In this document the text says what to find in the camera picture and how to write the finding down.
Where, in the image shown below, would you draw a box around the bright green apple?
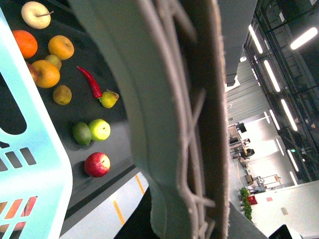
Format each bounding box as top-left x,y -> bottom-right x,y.
88,119 -> 111,141

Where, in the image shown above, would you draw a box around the large orange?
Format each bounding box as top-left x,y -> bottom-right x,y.
12,30 -> 38,59

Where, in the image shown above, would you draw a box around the light blue shopping basket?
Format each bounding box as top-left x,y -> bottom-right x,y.
0,14 -> 73,239

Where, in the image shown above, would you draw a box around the green lime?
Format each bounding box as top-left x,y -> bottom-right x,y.
72,121 -> 92,146

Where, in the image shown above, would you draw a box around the red chili pepper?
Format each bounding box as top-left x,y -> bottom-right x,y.
76,66 -> 102,100

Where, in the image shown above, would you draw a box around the yellow green pear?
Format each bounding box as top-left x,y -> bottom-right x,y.
99,90 -> 119,109

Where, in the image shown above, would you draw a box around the red apple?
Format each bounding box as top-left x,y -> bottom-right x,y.
84,152 -> 111,178

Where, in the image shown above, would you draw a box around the brown yellow pear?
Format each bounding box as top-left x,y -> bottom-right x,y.
53,85 -> 72,105

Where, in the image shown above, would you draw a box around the grey basket handle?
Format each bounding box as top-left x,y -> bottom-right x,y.
70,0 -> 229,239

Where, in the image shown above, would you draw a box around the large yellow orange apple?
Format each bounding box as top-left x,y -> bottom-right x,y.
31,60 -> 60,89

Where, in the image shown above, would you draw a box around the cream pear with stem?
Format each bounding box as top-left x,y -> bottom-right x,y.
21,1 -> 54,29

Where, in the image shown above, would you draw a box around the small yellowish pear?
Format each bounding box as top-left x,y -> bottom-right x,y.
45,55 -> 62,71

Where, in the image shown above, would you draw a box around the black fruit display shelf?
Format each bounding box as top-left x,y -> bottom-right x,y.
0,0 -> 141,239

